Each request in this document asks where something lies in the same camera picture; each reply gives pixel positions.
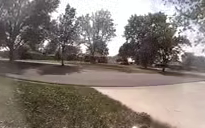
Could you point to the low building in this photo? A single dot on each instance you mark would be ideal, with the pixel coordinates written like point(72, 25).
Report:
point(98, 59)

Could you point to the grey asphalt road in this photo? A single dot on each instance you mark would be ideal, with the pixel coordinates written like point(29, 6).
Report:
point(106, 79)

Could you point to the tall leafy tree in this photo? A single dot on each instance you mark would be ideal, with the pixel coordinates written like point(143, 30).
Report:
point(96, 31)

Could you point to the slim young tree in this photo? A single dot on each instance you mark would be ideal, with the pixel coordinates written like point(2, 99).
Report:
point(62, 53)

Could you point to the dense dark tree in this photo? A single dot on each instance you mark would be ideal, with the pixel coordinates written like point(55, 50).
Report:
point(150, 36)

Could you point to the grass lawn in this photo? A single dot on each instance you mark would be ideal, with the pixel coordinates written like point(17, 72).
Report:
point(66, 106)

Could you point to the robot's own part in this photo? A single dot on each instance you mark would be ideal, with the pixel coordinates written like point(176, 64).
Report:
point(134, 126)

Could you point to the pale concrete driveway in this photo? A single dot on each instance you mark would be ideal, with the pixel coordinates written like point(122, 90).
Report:
point(170, 103)

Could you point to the large broad tree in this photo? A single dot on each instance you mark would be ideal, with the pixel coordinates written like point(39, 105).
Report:
point(11, 50)

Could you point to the overhanging tree branches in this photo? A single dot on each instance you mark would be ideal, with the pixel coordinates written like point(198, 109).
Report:
point(203, 13)

